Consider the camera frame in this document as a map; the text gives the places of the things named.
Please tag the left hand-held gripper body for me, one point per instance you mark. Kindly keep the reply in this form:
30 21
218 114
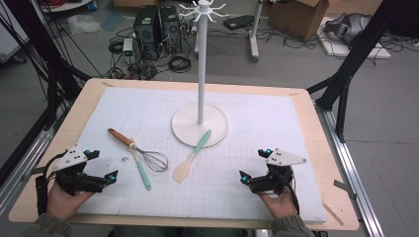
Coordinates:
70 158

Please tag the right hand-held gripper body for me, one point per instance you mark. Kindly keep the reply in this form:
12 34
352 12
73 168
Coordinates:
283 158

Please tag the white utensil rack stand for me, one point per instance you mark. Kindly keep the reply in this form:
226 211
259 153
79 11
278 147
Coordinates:
201 65

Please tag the person's right hand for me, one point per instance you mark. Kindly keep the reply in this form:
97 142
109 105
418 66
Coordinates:
281 204

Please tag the person's left hand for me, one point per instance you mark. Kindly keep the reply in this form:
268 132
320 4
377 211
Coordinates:
64 204

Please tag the white foam mat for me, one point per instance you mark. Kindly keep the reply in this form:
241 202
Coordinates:
230 184

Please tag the thin wooden stick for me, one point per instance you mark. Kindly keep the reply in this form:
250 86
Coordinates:
332 214

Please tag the small black device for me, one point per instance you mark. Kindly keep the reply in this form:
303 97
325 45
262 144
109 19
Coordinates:
319 234

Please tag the small white electronic box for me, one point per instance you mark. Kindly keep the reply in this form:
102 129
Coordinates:
127 46

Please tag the white stand leg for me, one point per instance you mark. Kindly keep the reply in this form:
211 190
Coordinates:
254 33
196 39

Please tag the white board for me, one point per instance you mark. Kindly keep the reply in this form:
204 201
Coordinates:
339 51

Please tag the clear plastic bag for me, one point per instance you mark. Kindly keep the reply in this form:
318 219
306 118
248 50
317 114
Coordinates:
82 23

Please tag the black computer tower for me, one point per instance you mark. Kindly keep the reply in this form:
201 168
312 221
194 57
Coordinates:
171 29
146 33

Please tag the black flat device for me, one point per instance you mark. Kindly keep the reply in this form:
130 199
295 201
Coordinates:
237 22

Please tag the white cabinet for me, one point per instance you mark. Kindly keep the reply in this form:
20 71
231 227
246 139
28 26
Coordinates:
10 39

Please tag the open cardboard box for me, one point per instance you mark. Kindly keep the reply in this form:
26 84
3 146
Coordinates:
296 16

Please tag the grey and black headset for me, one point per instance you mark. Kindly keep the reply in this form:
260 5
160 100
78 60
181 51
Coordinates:
347 28

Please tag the round white table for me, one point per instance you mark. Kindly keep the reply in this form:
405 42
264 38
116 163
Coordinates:
70 6

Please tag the brown cardboard box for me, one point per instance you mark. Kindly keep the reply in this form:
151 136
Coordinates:
355 6

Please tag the grey metal bracket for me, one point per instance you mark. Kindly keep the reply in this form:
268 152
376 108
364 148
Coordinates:
33 172
344 187

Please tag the aluminium rail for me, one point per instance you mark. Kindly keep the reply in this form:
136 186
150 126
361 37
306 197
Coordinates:
23 164
352 171

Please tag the black metal frame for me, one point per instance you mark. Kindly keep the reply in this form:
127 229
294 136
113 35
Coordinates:
39 42
359 49

